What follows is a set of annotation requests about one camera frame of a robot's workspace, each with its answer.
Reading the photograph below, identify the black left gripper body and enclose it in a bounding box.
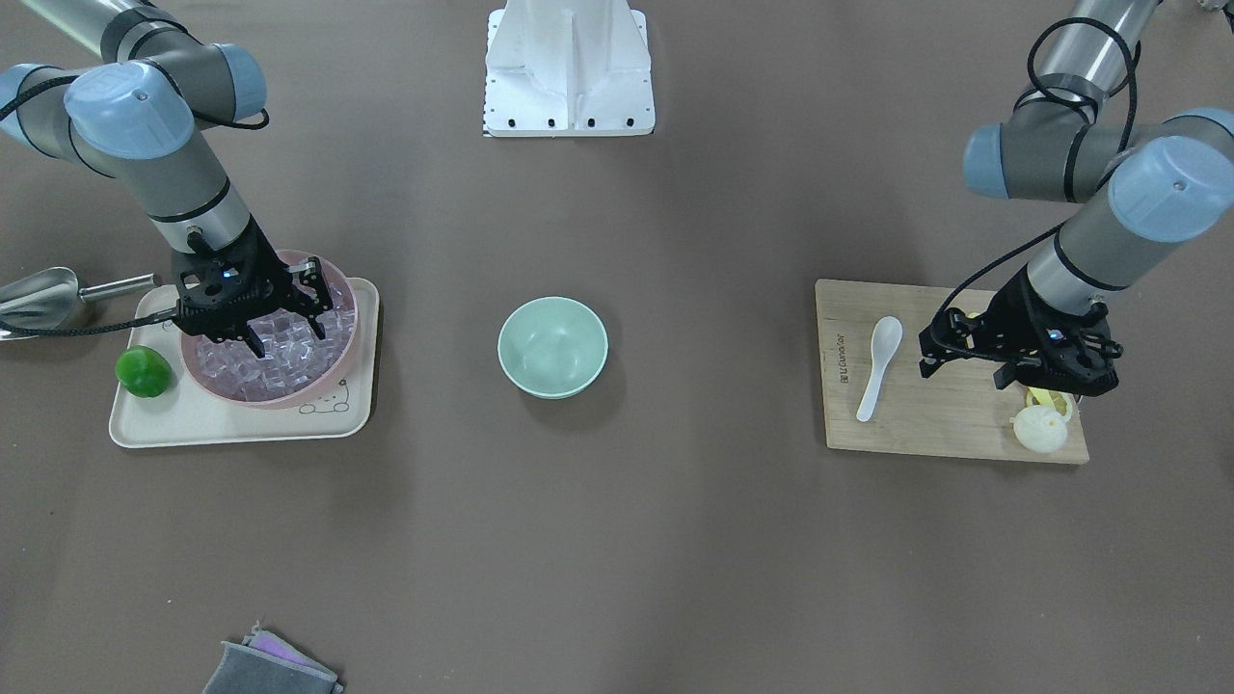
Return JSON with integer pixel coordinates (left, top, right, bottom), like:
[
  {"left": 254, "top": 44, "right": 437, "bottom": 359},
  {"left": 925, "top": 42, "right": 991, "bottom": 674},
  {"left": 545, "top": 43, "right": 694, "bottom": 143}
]
[{"left": 945, "top": 269, "right": 1123, "bottom": 398}]

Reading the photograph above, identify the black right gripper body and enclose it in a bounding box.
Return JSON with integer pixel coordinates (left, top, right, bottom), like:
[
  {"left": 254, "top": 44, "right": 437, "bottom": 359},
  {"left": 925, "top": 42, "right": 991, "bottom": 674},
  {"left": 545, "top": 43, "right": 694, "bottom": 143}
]
[{"left": 172, "top": 217, "right": 294, "bottom": 342}]

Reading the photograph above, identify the white ceramic spoon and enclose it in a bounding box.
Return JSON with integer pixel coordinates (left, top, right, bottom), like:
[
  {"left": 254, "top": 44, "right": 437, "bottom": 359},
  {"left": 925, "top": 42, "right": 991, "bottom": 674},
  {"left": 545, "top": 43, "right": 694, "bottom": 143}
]
[{"left": 855, "top": 315, "right": 903, "bottom": 422}]

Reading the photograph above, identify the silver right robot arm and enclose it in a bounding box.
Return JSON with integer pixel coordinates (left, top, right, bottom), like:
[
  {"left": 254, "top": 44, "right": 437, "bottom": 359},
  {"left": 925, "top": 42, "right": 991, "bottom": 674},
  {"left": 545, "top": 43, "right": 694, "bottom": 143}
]
[{"left": 2, "top": 1, "right": 334, "bottom": 357}]

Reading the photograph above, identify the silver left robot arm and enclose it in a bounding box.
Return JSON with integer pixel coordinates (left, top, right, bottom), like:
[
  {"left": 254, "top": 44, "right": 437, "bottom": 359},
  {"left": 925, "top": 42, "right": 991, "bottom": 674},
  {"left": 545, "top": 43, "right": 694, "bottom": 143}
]
[{"left": 921, "top": 1, "right": 1233, "bottom": 398}]

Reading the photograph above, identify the pink bowl of ice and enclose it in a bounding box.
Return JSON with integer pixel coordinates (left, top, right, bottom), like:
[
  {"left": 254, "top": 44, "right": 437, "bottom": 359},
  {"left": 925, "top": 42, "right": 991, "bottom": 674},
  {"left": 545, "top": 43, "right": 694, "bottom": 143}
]
[{"left": 180, "top": 256, "right": 362, "bottom": 409}]

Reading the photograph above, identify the white round measuring spoon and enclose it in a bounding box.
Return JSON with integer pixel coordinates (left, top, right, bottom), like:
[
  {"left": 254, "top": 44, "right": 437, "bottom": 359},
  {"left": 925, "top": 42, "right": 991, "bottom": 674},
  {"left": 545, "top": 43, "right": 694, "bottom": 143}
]
[{"left": 1009, "top": 404, "right": 1067, "bottom": 454}]

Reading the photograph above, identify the metal ice scoop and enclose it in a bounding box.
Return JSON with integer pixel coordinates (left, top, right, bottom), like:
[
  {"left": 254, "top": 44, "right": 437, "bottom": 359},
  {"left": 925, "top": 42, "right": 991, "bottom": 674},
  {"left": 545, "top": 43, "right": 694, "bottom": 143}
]
[{"left": 1, "top": 267, "right": 160, "bottom": 330}]

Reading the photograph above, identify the mint green bowl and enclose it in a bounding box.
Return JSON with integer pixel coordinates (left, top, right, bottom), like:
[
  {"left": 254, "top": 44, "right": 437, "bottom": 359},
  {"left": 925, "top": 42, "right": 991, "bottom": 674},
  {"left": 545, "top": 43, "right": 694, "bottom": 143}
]
[{"left": 496, "top": 296, "right": 610, "bottom": 400}]

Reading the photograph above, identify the wooden cutting board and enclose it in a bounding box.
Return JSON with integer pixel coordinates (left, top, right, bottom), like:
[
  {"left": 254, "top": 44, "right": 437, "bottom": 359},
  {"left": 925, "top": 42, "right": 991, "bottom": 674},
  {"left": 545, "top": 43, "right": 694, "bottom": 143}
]
[{"left": 814, "top": 280, "right": 1088, "bottom": 466}]

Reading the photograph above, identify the beige plastic tray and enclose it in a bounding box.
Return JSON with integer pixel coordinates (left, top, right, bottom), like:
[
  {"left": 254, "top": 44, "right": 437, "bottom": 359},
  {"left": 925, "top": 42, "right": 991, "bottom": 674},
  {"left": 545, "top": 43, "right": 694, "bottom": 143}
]
[{"left": 107, "top": 278, "right": 383, "bottom": 448}]

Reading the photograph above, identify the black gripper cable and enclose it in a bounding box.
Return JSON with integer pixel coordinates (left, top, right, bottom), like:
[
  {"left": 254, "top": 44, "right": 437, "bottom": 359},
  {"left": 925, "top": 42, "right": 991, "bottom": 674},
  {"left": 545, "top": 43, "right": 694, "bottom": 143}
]
[
  {"left": 0, "top": 75, "right": 271, "bottom": 338},
  {"left": 927, "top": 17, "right": 1140, "bottom": 338}
]

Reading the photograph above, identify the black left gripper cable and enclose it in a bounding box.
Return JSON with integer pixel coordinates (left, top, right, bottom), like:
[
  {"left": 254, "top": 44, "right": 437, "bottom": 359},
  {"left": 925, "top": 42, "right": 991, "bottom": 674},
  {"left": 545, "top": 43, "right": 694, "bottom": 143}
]
[{"left": 927, "top": 17, "right": 1140, "bottom": 338}]

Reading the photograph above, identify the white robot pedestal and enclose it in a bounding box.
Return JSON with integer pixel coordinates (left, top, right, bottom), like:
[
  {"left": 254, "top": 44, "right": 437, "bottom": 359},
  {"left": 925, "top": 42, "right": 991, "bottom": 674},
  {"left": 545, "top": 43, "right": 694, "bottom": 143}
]
[{"left": 482, "top": 1, "right": 656, "bottom": 138}]

